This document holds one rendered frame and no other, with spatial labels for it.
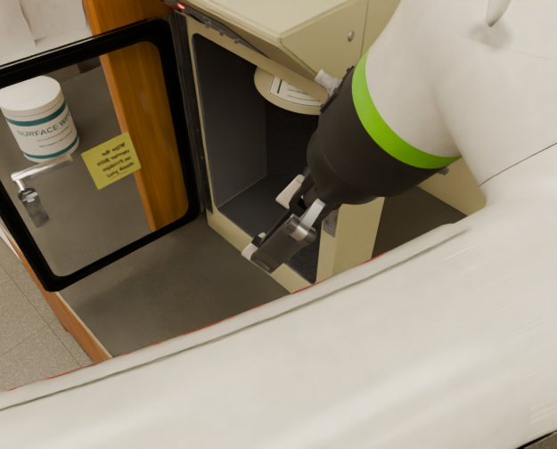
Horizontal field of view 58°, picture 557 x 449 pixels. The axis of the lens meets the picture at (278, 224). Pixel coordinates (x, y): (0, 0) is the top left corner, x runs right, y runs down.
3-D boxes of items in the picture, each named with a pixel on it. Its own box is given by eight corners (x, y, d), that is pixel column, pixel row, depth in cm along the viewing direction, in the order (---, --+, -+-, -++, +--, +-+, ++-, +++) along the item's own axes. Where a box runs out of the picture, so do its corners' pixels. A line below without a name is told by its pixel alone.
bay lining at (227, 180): (302, 148, 107) (310, -24, 80) (402, 210, 94) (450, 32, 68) (214, 207, 95) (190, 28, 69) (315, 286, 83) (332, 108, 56)
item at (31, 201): (52, 224, 74) (38, 196, 69) (37, 230, 73) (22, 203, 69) (47, 216, 75) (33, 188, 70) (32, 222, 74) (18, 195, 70)
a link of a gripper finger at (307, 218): (350, 180, 42) (338, 216, 38) (316, 216, 46) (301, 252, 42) (328, 163, 42) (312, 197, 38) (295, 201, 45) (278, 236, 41)
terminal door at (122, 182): (202, 216, 97) (168, 14, 67) (48, 296, 85) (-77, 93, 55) (200, 213, 97) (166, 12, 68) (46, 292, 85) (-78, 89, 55)
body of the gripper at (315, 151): (353, 77, 39) (307, 133, 48) (305, 153, 36) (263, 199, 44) (427, 134, 40) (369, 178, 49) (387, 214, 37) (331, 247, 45)
